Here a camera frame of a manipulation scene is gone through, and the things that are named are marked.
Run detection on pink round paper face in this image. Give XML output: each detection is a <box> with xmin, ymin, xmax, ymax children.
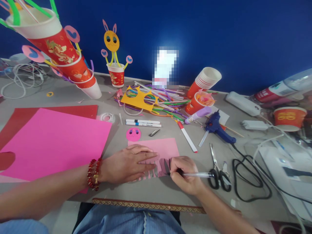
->
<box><xmin>125</xmin><ymin>127</ymin><xmax>142</xmax><ymax>142</ymax></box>

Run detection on red and white paper cup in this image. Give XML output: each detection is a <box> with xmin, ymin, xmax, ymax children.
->
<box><xmin>72</xmin><ymin>77</ymin><xmax>103</xmax><ymax>100</ymax></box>

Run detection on small red paper cup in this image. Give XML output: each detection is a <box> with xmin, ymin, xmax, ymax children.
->
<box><xmin>106</xmin><ymin>62</ymin><xmax>125</xmax><ymax>88</ymax></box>

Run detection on person's body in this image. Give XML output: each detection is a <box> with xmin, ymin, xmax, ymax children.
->
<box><xmin>0</xmin><ymin>202</ymin><xmax>187</xmax><ymax>234</ymax></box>

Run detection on black handled scissors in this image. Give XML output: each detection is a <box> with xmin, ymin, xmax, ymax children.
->
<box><xmin>208</xmin><ymin>143</ymin><xmax>232</xmax><ymax>192</ymax></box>

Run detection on red cup with paper scraps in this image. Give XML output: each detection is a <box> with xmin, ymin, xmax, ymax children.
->
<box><xmin>185</xmin><ymin>91</ymin><xmax>216</xmax><ymax>115</ymax></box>

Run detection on clear ballpoint pen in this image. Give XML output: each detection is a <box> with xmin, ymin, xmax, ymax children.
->
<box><xmin>166</xmin><ymin>171</ymin><xmax>215</xmax><ymax>179</ymax></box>

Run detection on light pink fringed paper sheet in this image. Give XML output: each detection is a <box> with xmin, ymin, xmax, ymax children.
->
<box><xmin>127</xmin><ymin>137</ymin><xmax>180</xmax><ymax>182</ymax></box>

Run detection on pile of coloured straws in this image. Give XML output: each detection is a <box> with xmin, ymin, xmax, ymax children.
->
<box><xmin>114</xmin><ymin>81</ymin><xmax>193</xmax><ymax>123</ymax></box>

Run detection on yellow paper rabbit head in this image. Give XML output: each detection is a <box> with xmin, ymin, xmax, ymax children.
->
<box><xmin>102</xmin><ymin>19</ymin><xmax>120</xmax><ymax>53</ymax></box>

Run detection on blue hot glue gun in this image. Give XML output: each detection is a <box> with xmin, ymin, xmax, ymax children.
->
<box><xmin>204</xmin><ymin>109</ymin><xmax>237</xmax><ymax>145</ymax></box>

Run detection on stack of red paper cups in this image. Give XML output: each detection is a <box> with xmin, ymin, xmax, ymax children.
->
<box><xmin>186</xmin><ymin>67</ymin><xmax>223</xmax><ymax>99</ymax></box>

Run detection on white marker pen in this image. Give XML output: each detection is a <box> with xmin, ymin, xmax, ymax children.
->
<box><xmin>125</xmin><ymin>122</ymin><xmax>162</xmax><ymax>128</ymax></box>
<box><xmin>125</xmin><ymin>119</ymin><xmax>161</xmax><ymax>124</ymax></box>

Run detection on large red dragon paper cup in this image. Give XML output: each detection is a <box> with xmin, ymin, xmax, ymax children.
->
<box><xmin>5</xmin><ymin>7</ymin><xmax>82</xmax><ymax>67</ymax></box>

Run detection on yellow green bent straws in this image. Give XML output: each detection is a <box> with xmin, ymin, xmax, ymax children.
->
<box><xmin>104</xmin><ymin>50</ymin><xmax>129</xmax><ymax>69</ymax></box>

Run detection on clear bag with white boxes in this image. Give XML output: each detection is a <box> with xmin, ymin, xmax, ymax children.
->
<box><xmin>253</xmin><ymin>136</ymin><xmax>312</xmax><ymax>221</ymax></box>

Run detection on white container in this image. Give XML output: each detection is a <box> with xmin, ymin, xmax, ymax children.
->
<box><xmin>151</xmin><ymin>45</ymin><xmax>180</xmax><ymax>89</ymax></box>

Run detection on person's left hand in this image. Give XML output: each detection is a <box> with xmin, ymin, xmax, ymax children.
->
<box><xmin>101</xmin><ymin>144</ymin><xmax>159</xmax><ymax>184</ymax></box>

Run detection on plastic bottle with red label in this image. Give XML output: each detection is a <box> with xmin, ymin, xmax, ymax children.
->
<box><xmin>250</xmin><ymin>68</ymin><xmax>312</xmax><ymax>108</ymax></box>

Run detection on person's right hand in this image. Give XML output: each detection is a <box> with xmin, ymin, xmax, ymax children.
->
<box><xmin>169</xmin><ymin>156</ymin><xmax>207</xmax><ymax>197</ymax></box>

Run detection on red paper cup with faces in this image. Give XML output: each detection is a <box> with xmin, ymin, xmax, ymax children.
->
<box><xmin>49</xmin><ymin>52</ymin><xmax>95</xmax><ymax>84</ymax></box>

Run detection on white pen with red ends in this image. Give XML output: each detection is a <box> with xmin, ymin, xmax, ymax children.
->
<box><xmin>177</xmin><ymin>120</ymin><xmax>198</xmax><ymax>153</ymax></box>

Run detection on large pink heart disc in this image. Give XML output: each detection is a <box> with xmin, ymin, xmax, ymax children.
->
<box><xmin>21</xmin><ymin>45</ymin><xmax>45</xmax><ymax>63</ymax></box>
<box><xmin>63</xmin><ymin>25</ymin><xmax>81</xmax><ymax>43</ymax></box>

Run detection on white charger adapter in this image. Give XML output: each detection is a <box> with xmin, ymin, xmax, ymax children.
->
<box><xmin>240</xmin><ymin>120</ymin><xmax>269</xmax><ymax>131</ymax></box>

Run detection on bright pink paper sheet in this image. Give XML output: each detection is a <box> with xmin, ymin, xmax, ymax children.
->
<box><xmin>0</xmin><ymin>108</ymin><xmax>113</xmax><ymax>182</ymax></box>

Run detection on red paper bowl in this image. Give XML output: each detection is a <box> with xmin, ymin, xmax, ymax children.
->
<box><xmin>273</xmin><ymin>106</ymin><xmax>308</xmax><ymax>132</ymax></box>

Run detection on white charger cable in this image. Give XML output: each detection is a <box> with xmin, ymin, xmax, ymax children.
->
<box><xmin>253</xmin><ymin>123</ymin><xmax>312</xmax><ymax>234</ymax></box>

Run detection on person's left fingers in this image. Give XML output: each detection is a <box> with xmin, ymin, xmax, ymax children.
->
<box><xmin>126</xmin><ymin>144</ymin><xmax>159</xmax><ymax>173</ymax></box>

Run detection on tangle of white cables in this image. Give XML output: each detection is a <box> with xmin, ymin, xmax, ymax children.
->
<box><xmin>0</xmin><ymin>56</ymin><xmax>50</xmax><ymax>100</ymax></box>

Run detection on yellow paper with round holes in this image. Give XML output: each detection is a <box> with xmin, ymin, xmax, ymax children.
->
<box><xmin>120</xmin><ymin>85</ymin><xmax>159</xmax><ymax>112</ymax></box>

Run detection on green straws in cup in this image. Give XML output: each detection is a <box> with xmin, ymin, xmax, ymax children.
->
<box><xmin>0</xmin><ymin>0</ymin><xmax>60</xmax><ymax>31</ymax></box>

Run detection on clear tape roll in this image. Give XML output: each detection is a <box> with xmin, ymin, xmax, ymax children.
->
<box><xmin>100</xmin><ymin>112</ymin><xmax>116</xmax><ymax>124</ymax></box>

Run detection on clear glue stick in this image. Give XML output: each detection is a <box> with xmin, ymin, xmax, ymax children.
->
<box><xmin>198</xmin><ymin>130</ymin><xmax>210</xmax><ymax>148</ymax></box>

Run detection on thin wooden skewer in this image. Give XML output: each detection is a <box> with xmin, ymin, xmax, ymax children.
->
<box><xmin>204</xmin><ymin>115</ymin><xmax>245</xmax><ymax>138</ymax></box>

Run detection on person's right fingers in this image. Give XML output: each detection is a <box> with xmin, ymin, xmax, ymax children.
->
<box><xmin>169</xmin><ymin>156</ymin><xmax>193</xmax><ymax>186</ymax></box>

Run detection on red paper sheet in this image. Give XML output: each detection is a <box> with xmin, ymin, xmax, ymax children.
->
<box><xmin>0</xmin><ymin>105</ymin><xmax>98</xmax><ymax>172</ymax></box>

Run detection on black power cable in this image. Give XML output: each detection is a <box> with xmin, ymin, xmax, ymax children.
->
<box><xmin>230</xmin><ymin>143</ymin><xmax>312</xmax><ymax>206</ymax></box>

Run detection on white power strip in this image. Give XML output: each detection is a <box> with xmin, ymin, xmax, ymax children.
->
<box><xmin>224</xmin><ymin>91</ymin><xmax>262</xmax><ymax>117</ymax></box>

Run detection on purple glue stick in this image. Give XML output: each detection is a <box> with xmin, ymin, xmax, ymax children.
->
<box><xmin>184</xmin><ymin>106</ymin><xmax>212</xmax><ymax>125</ymax></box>

